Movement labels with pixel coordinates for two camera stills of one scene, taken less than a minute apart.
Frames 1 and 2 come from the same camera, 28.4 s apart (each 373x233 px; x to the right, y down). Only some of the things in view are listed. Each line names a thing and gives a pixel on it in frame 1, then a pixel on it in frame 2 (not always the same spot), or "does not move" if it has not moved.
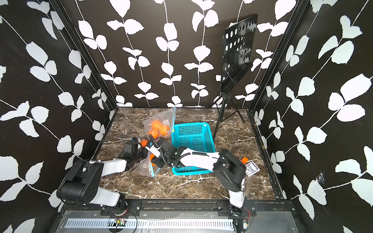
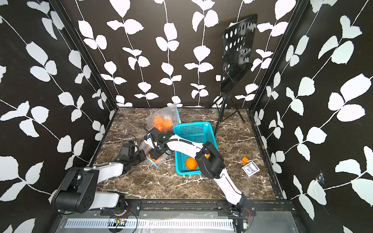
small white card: x=251 y=169 does not move
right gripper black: x=157 y=161 → x=153 y=155
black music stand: x=238 y=49 does not move
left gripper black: x=145 y=153 does not move
